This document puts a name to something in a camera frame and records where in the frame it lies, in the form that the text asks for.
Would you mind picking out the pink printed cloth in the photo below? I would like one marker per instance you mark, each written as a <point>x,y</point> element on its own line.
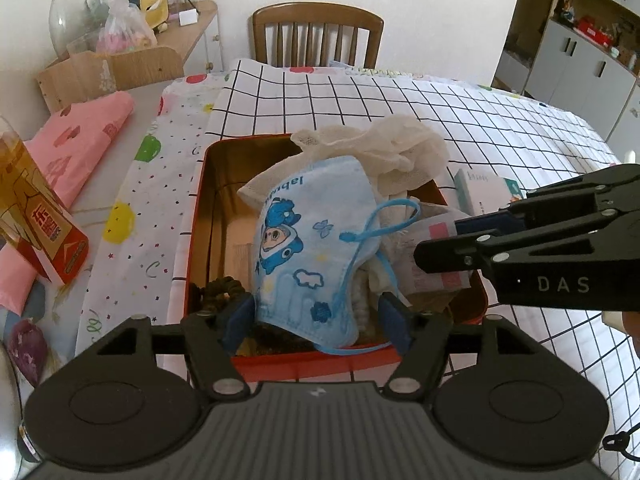
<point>85,135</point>

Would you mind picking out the red tin box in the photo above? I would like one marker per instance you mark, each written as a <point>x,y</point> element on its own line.
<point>220,220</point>

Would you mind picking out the grey wardrobe cabinet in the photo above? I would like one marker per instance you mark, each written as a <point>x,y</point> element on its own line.
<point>575,70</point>

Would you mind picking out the pink white packet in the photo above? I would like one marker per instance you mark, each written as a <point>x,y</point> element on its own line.
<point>440,282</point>

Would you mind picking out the white side cabinet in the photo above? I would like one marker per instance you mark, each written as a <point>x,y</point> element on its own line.
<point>200,25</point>

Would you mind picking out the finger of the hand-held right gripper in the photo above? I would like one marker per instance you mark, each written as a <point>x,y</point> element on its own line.
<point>482,221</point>
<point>450,255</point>

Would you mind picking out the small white card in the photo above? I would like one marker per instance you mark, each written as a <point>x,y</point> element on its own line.
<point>187,18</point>

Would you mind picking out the cardboard box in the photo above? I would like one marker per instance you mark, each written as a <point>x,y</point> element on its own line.
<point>140,67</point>

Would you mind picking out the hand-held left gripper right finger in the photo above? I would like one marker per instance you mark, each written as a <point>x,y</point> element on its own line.
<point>395,322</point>

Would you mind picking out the dark brown hair scrunchie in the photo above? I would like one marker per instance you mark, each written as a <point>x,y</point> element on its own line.
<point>225,285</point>

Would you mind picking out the brown wooden chair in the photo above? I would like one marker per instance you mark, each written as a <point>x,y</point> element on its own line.
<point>320,15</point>

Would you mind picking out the light blue cloth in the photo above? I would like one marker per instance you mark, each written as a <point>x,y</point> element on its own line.
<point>344,63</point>

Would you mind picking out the yellow alarm clock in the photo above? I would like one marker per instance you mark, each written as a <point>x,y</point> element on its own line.
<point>152,5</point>

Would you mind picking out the white gauze cloth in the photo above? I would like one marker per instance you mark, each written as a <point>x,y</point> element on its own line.
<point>400,145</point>

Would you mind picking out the amber oil bottle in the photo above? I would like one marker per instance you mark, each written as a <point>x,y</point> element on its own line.
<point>40,230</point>

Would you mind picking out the clear glass bowl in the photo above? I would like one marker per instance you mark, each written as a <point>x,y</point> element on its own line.
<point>67,15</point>

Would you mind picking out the purple pouch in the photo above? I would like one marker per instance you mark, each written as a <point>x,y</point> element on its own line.
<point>27,355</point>

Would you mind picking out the white teal box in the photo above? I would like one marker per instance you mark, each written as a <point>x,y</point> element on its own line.
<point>480,190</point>

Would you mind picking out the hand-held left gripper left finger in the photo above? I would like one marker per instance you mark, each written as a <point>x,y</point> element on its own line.
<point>239,325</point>

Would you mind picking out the black white checkered tablecloth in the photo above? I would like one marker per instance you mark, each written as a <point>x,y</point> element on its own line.
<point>500,130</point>

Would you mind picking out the red storage box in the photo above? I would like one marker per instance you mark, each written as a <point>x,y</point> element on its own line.
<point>594,28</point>

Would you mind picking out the blue cartoon face mask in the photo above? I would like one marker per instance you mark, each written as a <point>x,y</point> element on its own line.
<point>310,240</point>

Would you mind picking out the clear plastic bag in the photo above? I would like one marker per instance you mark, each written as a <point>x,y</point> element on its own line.
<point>122,32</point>

